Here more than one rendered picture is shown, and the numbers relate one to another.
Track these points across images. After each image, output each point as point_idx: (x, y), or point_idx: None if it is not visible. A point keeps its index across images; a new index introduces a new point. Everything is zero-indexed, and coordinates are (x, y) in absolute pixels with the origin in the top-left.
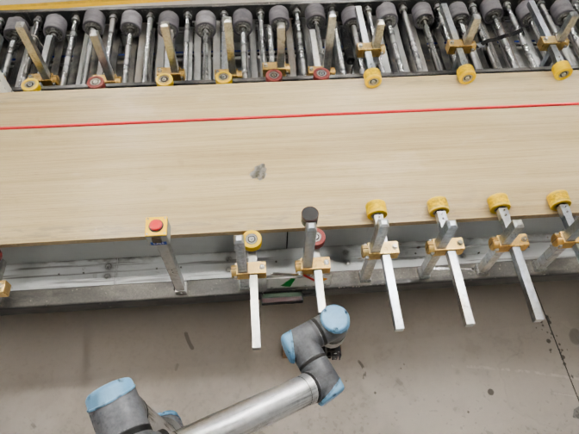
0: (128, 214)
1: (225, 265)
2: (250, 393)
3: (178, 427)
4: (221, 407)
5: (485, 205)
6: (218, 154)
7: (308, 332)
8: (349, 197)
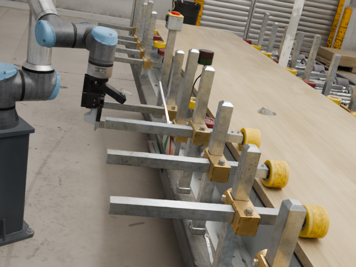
0: None
1: (185, 147)
2: (84, 255)
3: (45, 68)
4: (74, 237)
5: None
6: (274, 103)
7: (94, 26)
8: (261, 142)
